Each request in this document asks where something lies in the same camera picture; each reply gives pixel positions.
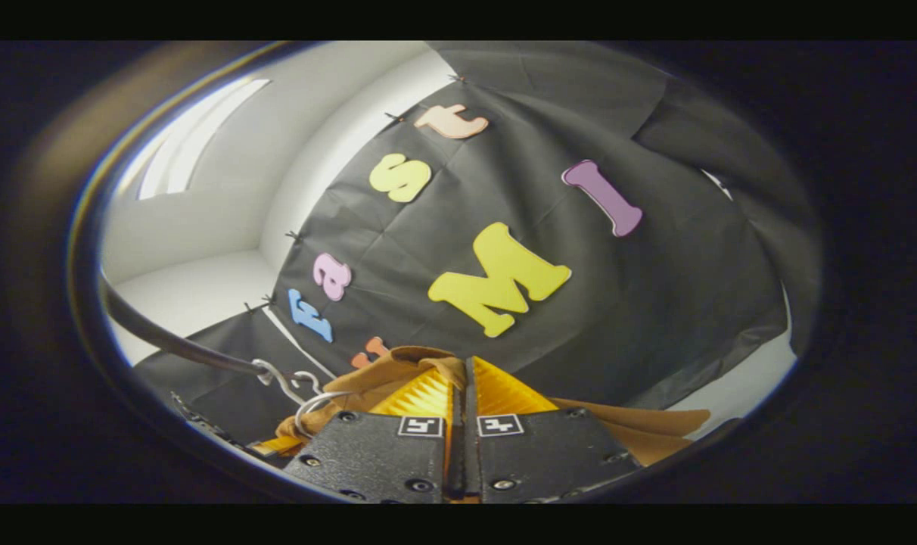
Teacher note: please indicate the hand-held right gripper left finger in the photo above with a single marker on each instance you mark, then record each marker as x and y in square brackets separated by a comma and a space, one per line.
[375, 454]

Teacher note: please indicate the black backdrop cloth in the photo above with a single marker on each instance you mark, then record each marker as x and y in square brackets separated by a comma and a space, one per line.
[617, 303]

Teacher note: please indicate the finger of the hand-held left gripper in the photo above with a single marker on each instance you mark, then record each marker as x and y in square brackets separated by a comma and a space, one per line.
[273, 446]

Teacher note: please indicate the black clothes rail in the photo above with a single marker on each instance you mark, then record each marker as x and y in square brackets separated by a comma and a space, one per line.
[171, 341]

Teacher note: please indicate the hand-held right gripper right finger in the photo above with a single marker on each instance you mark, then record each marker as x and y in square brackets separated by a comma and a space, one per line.
[549, 450]

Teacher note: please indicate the brown collared shirt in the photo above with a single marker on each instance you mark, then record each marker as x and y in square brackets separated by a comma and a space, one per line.
[398, 367]

